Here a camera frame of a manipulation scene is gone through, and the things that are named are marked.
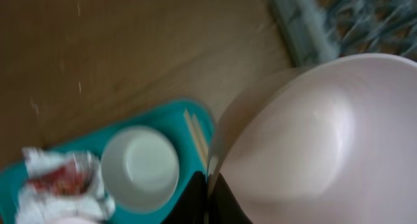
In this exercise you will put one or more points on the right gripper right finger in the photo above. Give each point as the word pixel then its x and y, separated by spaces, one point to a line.
pixel 223 208

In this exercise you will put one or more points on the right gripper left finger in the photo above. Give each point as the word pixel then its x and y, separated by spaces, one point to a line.
pixel 190 207

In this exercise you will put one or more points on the grey-white bowl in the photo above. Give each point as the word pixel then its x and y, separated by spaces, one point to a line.
pixel 140 169

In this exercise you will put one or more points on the wooden chopstick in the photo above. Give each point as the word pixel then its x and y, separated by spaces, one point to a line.
pixel 188 119
pixel 201 140

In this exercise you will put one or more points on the small pink bowl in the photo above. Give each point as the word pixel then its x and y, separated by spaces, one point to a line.
pixel 336 144

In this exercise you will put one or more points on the grey dishwasher rack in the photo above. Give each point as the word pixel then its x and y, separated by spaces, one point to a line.
pixel 318 31

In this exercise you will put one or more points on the red snack wrapper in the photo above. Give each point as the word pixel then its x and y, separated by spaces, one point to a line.
pixel 70 179

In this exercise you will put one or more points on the crumpled white napkin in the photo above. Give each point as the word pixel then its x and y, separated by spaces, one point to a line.
pixel 41 207

